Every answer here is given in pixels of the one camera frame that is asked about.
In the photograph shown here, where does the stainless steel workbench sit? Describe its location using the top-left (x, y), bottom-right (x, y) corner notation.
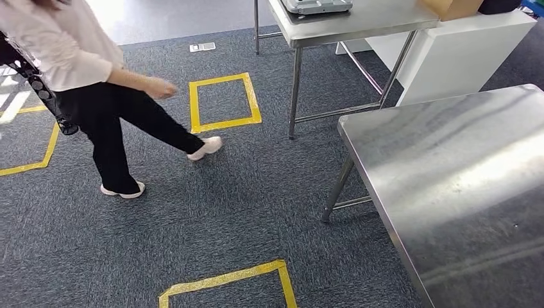
top-left (321, 83), bottom-right (544, 308)

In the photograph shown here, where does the blue metal shelf rack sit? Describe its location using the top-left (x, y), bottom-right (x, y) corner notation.
top-left (520, 0), bottom-right (544, 18)

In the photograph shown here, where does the yellow floor tape square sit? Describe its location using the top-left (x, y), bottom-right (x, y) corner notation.
top-left (0, 105), bottom-right (60, 177)
top-left (189, 72), bottom-right (262, 135)
top-left (158, 260), bottom-right (298, 308)

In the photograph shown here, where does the grey metal plate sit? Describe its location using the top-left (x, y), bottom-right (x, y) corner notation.
top-left (281, 0), bottom-right (353, 15)

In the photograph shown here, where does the stainless steel table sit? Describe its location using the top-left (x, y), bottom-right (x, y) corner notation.
top-left (253, 0), bottom-right (441, 141)

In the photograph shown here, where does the white cabinet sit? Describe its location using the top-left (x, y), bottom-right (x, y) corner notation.
top-left (336, 9), bottom-right (537, 107)

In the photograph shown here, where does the tan cardboard box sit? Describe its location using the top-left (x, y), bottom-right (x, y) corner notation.
top-left (418, 0), bottom-right (484, 22)

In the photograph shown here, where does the standing person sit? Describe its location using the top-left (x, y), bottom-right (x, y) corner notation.
top-left (0, 0), bottom-right (223, 200)

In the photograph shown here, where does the black box with yellow label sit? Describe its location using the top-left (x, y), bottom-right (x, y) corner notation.
top-left (478, 0), bottom-right (523, 15)

